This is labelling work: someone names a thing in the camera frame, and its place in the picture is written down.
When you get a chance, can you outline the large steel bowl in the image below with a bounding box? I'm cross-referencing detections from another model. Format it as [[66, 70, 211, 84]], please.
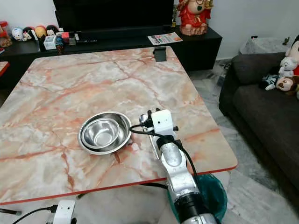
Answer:
[[78, 112, 132, 155]]

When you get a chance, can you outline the steel spoon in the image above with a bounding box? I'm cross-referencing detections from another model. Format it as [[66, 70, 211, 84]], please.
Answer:
[[147, 132, 161, 161]]

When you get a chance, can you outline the black white plush toy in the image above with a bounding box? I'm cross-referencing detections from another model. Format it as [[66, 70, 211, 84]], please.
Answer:
[[264, 74, 281, 91]]

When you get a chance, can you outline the white orange printed leaflet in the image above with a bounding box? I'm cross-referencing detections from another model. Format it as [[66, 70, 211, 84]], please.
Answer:
[[147, 32, 183, 46]]

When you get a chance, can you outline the black flat television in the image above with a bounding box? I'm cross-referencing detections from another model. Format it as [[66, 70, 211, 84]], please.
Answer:
[[53, 0, 174, 32]]

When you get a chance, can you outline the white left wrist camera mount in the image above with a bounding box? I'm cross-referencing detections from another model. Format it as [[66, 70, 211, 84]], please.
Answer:
[[53, 200, 76, 224]]

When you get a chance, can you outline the black clamp stand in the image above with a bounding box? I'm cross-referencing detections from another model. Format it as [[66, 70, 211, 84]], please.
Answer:
[[153, 47, 168, 63]]

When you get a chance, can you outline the teal bin bag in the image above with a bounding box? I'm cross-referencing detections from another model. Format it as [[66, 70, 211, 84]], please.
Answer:
[[167, 174, 228, 224]]

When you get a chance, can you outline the small blue bottle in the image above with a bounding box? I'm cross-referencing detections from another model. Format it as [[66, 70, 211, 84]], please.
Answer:
[[56, 36, 65, 55]]

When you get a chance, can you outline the brown monkey plush toy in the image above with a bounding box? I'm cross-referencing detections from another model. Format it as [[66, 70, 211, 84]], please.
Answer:
[[276, 76, 299, 97]]

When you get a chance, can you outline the red black plush toy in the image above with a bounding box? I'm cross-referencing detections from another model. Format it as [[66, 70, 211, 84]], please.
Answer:
[[287, 35, 299, 76]]

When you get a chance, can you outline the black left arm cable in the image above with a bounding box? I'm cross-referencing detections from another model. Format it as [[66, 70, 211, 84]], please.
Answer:
[[12, 205, 57, 224]]

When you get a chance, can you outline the small white box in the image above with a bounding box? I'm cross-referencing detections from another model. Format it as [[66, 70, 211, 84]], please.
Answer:
[[43, 36, 57, 51]]

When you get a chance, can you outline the dark grey sofa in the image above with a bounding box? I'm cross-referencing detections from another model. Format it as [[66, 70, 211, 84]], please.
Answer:
[[219, 52, 299, 211]]

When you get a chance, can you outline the grey speckled cushion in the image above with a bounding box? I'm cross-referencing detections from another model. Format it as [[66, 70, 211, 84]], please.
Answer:
[[239, 37, 291, 56]]

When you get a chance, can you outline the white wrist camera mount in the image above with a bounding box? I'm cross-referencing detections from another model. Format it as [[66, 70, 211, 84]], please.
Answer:
[[150, 109, 176, 138], [53, 200, 76, 224]]

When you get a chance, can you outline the small steel bowl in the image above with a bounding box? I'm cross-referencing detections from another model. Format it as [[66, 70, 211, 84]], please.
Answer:
[[82, 118, 121, 149]]

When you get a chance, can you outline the black haired round doll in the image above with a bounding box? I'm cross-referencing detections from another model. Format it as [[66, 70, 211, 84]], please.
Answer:
[[46, 25, 59, 37]]

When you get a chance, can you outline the black white round doll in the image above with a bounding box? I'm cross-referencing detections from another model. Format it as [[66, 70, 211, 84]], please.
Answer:
[[22, 27, 35, 42]]

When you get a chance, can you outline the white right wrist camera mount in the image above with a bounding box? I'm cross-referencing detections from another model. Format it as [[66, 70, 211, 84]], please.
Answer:
[[150, 109, 176, 138]]

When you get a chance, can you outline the red laughing buddha figurine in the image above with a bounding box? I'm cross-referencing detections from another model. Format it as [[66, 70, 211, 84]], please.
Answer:
[[176, 0, 214, 36]]

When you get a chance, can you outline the yellow round doll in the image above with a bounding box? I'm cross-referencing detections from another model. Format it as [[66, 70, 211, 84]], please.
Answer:
[[34, 26, 47, 40]]

